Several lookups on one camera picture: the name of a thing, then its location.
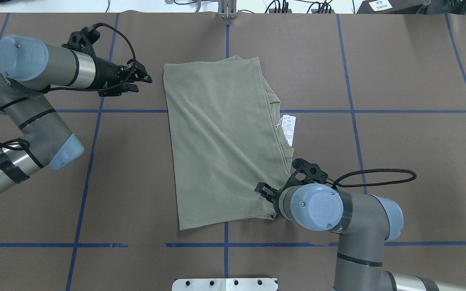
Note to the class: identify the white paper hang tag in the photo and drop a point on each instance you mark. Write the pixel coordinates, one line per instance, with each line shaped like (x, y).
(287, 124)

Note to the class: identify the olive green long-sleeve shirt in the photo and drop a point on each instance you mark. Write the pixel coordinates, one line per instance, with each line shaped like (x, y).
(226, 136)

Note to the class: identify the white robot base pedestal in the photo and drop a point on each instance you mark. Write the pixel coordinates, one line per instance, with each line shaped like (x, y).
(225, 284)

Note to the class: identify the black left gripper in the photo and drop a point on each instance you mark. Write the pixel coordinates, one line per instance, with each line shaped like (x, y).
(106, 74)

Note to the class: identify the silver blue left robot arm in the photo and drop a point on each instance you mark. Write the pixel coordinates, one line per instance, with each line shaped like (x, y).
(32, 134)

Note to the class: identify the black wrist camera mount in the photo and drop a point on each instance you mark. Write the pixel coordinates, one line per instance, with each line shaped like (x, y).
(83, 40)
(306, 173)

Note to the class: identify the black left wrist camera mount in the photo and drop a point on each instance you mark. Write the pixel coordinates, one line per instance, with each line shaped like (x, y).
(83, 40)

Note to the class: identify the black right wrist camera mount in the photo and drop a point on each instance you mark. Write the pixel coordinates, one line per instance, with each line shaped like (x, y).
(306, 173)

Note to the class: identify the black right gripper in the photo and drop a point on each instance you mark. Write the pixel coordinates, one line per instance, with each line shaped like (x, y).
(263, 190)

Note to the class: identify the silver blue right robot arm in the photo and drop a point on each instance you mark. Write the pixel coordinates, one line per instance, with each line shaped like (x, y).
(364, 224)

